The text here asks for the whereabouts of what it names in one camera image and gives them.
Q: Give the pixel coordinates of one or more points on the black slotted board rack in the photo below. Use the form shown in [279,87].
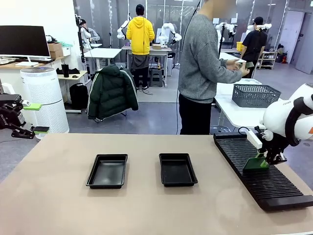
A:
[269,186]

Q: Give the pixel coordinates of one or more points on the black backpack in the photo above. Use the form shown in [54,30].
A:
[78,95]

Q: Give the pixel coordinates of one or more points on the brown cardboard box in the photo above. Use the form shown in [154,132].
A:
[56,54]
[54,47]

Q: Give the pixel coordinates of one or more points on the grey lab workbench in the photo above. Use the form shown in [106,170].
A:
[161,50]

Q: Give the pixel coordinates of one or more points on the black tumbler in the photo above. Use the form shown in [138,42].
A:
[65,71]

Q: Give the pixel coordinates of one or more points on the white lab table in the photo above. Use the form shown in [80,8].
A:
[102,52]
[227,56]

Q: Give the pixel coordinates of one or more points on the black computer monitor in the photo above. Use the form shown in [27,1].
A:
[22,41]

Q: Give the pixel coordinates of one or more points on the small wooden side table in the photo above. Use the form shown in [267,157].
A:
[78,73]

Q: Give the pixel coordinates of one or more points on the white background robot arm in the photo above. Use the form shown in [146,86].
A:
[227,25]
[266,25]
[121,31]
[168,27]

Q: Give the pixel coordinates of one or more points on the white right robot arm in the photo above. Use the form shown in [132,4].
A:
[276,115]

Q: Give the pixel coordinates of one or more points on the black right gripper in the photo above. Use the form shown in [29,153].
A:
[274,145]

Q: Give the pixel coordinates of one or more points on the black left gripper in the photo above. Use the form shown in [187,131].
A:
[9,110]

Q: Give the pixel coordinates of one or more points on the white work table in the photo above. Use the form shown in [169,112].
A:
[239,115]

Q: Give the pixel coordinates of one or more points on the small cardboard box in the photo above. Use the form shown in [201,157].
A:
[156,46]

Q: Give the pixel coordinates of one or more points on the low white shelf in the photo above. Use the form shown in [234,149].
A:
[269,55]

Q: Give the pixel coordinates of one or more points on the grey door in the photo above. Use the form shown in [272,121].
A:
[291,36]

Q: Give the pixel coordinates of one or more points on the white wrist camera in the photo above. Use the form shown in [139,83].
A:
[8,88]
[254,139]

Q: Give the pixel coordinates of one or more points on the wooden top desk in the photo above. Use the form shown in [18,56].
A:
[49,64]

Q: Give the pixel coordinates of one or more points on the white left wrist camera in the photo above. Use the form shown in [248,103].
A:
[8,88]

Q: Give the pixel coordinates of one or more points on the person's left forearm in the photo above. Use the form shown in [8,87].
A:
[225,62]

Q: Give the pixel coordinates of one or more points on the white cylindrical air purifier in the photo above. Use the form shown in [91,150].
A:
[46,98]

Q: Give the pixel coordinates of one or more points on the black tripod stand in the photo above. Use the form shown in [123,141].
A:
[221,39]
[80,36]

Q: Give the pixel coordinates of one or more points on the person in grey sweater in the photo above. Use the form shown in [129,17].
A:
[195,61]

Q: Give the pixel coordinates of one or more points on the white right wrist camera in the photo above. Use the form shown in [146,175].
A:
[254,139]

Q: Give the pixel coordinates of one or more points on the person in yellow hoodie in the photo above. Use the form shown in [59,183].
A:
[140,36]

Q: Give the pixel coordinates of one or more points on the person's right forearm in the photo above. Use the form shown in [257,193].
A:
[227,77]

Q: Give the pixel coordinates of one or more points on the grey step stool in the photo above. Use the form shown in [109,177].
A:
[156,76]

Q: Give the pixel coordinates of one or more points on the black cloth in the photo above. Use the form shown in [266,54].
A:
[73,71]

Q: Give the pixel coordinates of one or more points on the small white box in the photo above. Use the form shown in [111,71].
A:
[66,51]

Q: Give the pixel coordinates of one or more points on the person's right hand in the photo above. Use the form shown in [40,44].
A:
[245,71]

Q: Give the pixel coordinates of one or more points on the yellow bin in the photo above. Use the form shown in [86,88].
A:
[239,46]

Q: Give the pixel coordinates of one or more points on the seated person in grey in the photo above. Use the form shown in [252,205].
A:
[88,34]

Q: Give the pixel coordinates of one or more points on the dark green puffer jacket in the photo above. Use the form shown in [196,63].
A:
[112,90]

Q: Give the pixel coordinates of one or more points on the black ESD tray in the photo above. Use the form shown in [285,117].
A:
[107,172]
[177,171]

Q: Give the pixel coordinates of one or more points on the person in black shirt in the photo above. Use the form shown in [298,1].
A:
[254,44]

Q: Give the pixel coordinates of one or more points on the white shallow tray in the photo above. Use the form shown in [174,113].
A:
[249,81]

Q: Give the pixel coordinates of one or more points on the person's left hand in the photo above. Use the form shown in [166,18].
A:
[234,64]

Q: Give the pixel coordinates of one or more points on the grey mesh basket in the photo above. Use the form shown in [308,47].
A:
[254,98]

